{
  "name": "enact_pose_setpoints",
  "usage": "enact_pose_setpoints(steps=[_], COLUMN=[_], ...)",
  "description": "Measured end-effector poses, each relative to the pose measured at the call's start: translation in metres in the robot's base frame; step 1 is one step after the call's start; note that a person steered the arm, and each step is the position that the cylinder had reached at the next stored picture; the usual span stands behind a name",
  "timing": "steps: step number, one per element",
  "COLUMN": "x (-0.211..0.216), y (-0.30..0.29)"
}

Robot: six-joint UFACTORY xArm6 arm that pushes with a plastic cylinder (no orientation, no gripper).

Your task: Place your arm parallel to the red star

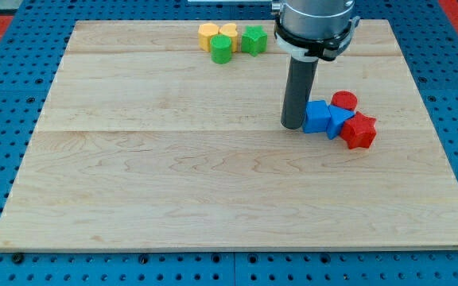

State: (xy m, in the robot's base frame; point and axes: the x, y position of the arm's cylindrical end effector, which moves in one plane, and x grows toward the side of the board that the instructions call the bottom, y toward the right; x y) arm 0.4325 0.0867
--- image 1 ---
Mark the blue cube block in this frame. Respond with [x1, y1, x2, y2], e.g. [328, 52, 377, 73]
[302, 100, 331, 133]

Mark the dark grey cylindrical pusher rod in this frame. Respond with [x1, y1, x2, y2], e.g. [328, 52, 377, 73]
[281, 58, 318, 129]

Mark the red star block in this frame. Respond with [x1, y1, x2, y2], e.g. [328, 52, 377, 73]
[340, 111, 377, 149]

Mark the blue triangle block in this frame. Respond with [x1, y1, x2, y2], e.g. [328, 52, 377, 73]
[326, 105, 355, 140]

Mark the yellow hexagon block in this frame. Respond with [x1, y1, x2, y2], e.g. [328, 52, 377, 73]
[197, 22, 219, 52]

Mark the green star block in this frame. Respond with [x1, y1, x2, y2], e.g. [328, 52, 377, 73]
[241, 25, 268, 56]

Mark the yellow heart block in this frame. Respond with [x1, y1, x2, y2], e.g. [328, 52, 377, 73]
[219, 23, 239, 52]

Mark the green cylinder block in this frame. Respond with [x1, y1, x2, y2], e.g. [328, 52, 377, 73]
[210, 34, 232, 64]

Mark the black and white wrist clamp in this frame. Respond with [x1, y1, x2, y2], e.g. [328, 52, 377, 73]
[274, 16, 360, 63]

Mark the light wooden board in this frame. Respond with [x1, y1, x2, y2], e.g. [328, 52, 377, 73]
[0, 20, 458, 253]

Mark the red cylinder block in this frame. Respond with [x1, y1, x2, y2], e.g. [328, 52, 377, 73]
[331, 91, 358, 111]

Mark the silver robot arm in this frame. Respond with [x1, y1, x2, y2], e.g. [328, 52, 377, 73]
[271, 0, 355, 40]

